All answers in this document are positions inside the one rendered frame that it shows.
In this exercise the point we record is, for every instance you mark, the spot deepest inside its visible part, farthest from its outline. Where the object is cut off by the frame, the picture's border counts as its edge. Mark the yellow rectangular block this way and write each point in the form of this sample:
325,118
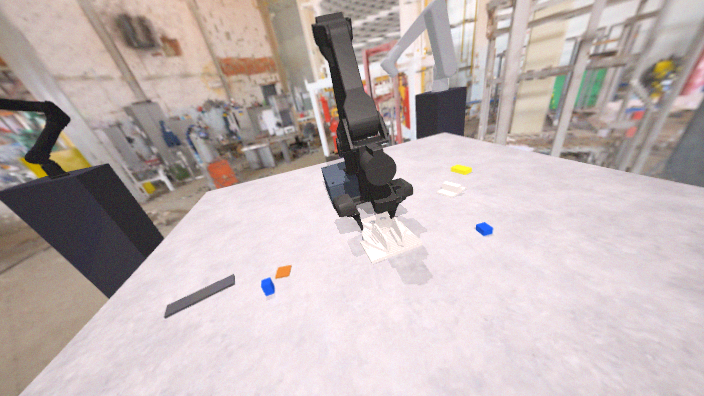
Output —
461,169

